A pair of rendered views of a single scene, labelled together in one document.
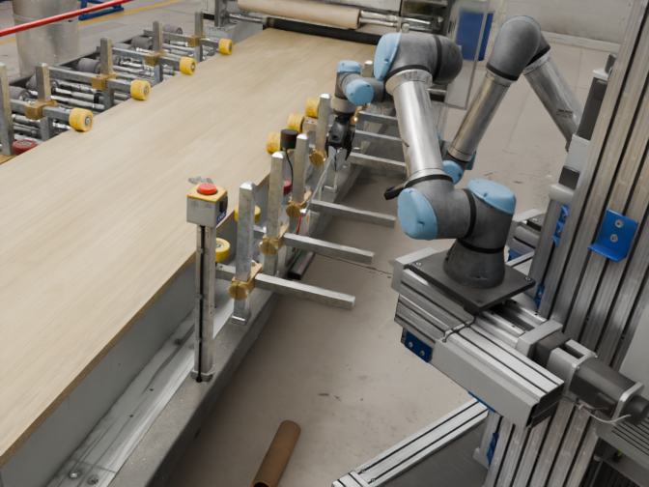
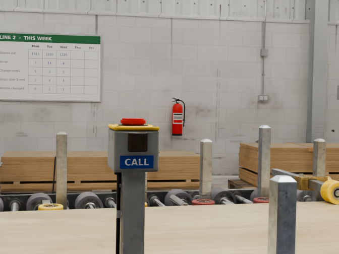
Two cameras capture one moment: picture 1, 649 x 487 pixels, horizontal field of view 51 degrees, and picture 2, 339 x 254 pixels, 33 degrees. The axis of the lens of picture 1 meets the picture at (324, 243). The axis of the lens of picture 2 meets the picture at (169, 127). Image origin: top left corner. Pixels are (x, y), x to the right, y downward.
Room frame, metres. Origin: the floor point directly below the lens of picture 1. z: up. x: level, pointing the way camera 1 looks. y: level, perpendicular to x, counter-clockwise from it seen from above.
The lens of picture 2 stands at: (1.01, -0.55, 1.27)
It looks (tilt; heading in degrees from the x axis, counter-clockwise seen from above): 3 degrees down; 63
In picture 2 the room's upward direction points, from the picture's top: 1 degrees clockwise
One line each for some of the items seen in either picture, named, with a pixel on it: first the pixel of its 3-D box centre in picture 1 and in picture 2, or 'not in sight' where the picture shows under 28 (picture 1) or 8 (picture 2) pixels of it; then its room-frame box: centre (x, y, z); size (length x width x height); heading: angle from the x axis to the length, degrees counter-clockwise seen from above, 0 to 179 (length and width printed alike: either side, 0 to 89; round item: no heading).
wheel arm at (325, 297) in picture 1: (279, 286); not in sight; (1.63, 0.11, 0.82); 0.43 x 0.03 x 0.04; 78
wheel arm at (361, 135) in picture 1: (354, 133); not in sight; (2.62, -0.07, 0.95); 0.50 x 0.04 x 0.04; 78
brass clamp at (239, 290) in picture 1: (245, 280); not in sight; (1.64, 0.21, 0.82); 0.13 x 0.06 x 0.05; 168
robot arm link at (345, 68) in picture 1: (348, 79); not in sight; (2.15, -0.01, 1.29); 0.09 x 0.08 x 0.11; 18
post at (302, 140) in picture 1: (296, 201); not in sight; (2.10, 0.11, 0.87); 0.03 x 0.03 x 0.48; 78
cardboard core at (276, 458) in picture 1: (276, 457); not in sight; (1.74, 0.08, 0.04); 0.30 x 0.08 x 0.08; 168
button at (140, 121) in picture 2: (207, 189); (132, 123); (1.36, 0.27, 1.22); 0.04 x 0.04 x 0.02
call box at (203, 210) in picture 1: (207, 206); (132, 149); (1.36, 0.27, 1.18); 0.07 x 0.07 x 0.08; 78
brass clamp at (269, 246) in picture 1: (274, 239); not in sight; (1.88, 0.16, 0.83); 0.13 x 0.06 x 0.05; 168
